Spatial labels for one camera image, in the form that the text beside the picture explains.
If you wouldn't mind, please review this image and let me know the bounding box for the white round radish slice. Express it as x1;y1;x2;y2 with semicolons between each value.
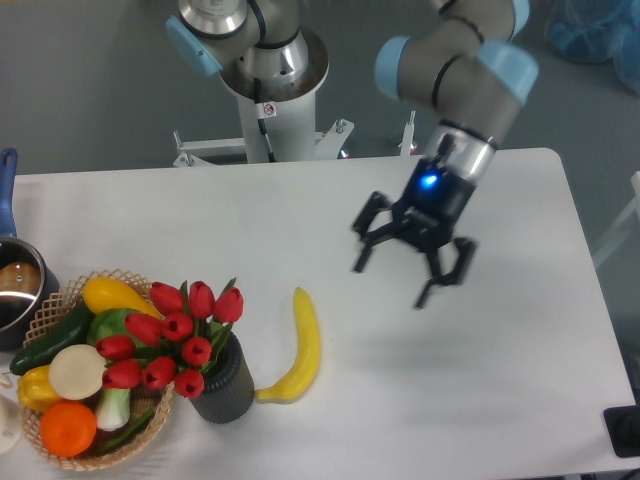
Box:
49;344;106;400

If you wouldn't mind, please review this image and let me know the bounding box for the yellow squash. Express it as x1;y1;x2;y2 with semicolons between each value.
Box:
82;277;161;319

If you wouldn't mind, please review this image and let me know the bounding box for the green chili pepper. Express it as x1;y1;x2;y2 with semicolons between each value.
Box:
93;410;154;456

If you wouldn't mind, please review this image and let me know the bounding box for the white metal frame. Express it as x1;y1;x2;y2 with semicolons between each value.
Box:
592;170;640;271

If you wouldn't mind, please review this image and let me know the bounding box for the blue handled saucepan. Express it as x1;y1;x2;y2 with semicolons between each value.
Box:
1;148;59;351

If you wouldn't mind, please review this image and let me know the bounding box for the dark green cucumber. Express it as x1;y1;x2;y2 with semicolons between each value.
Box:
9;301;95;376

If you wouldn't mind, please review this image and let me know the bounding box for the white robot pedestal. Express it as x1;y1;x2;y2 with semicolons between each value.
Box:
174;26;354;167

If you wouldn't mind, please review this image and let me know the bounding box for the green bok choy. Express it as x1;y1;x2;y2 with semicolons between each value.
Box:
87;308;141;432

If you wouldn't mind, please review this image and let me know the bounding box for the woven wicker basket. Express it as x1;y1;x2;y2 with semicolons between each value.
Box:
20;269;174;472

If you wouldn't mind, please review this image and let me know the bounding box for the white round object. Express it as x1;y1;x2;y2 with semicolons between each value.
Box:
0;396;22;455

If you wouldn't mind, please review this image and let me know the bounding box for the red tulip bouquet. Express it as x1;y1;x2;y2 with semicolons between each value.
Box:
96;279;244;399

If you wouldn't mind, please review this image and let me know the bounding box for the orange fruit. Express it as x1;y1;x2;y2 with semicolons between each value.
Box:
39;401;97;457

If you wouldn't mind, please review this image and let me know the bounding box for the yellow bell pepper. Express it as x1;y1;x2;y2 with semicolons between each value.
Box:
18;365;63;413

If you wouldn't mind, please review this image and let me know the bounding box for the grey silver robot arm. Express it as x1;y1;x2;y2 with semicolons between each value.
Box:
166;1;538;288

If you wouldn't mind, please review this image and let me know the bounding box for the black device at edge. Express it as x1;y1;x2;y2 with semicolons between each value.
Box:
603;405;639;458

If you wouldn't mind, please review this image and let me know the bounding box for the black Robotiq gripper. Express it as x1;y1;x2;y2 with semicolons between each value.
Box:
350;157;478;310

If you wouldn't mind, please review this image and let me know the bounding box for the yellow banana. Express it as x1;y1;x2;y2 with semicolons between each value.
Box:
255;287;322;404

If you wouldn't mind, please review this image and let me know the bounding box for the blue plastic bag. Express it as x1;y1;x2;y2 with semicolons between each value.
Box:
545;1;639;93

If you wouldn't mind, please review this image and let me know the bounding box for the dark grey ribbed vase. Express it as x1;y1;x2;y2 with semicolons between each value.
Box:
191;333;254;424

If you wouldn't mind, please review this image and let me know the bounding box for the garlic clove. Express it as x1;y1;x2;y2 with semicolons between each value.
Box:
0;373;13;389

